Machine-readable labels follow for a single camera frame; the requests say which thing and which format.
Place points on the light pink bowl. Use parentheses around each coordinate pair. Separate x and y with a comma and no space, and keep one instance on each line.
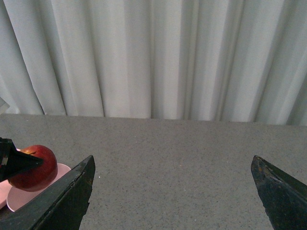
(17,198)

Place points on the red apple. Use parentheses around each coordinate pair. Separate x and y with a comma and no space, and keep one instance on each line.
(38,178)

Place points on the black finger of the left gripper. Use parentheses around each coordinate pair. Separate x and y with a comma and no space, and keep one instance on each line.
(14,162)

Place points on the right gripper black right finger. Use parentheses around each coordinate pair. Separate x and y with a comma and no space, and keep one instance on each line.
(283,196)

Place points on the white pleated curtain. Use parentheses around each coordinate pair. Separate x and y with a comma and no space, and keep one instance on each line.
(222,60)

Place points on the pink round plate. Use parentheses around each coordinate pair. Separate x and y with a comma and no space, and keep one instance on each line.
(4,185)

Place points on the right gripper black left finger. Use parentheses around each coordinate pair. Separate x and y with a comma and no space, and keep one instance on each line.
(61,206)

